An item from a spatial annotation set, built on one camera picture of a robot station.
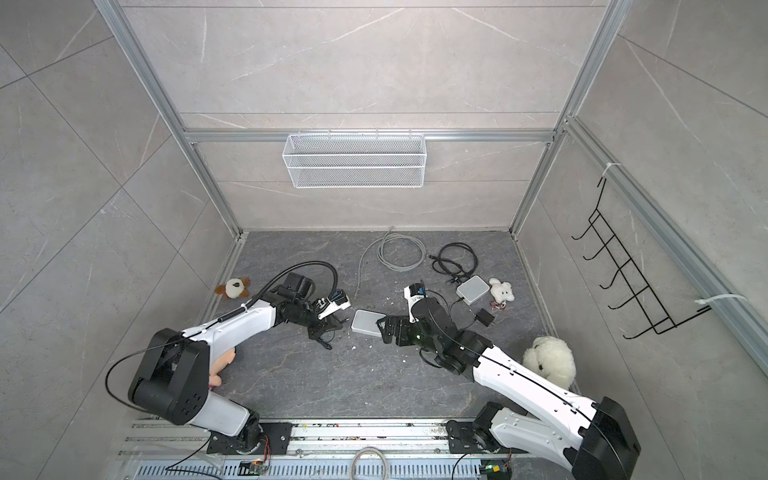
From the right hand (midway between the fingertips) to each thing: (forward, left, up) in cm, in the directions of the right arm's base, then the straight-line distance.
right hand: (391, 320), depth 77 cm
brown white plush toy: (+20, +54, -14) cm, 59 cm away
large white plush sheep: (-13, -37, +4) cm, 39 cm away
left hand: (+6, +16, -9) cm, 19 cm away
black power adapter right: (+8, -30, -16) cm, 35 cm away
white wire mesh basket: (+54, +11, +14) cm, 56 cm away
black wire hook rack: (-7, -56, +15) cm, 58 cm away
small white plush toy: (+16, -37, -14) cm, 43 cm away
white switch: (+8, +8, -15) cm, 19 cm away
